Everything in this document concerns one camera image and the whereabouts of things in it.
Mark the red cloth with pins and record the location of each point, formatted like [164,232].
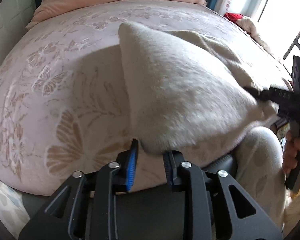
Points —
[233,16]

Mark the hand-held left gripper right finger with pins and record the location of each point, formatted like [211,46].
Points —
[168,168]

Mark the person's right leg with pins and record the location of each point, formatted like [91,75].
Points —
[260,160]

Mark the cream cloth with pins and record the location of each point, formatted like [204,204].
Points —
[253,28]

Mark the person's right hand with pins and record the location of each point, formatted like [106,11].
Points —
[291,152]

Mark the pink floral blanket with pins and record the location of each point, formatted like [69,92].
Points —
[52,92]

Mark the white wardrobe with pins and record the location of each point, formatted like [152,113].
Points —
[12,17]

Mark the person's left leg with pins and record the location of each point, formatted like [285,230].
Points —
[5,205]

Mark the dark grey bed frame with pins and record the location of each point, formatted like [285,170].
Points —
[150,205]

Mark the window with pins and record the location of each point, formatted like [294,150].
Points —
[282,0]

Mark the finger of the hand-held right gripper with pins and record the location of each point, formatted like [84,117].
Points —
[272,93]

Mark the person's leg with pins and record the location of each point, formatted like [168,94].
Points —
[260,160]
[5,205]

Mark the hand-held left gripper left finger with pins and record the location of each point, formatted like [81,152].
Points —
[131,166]

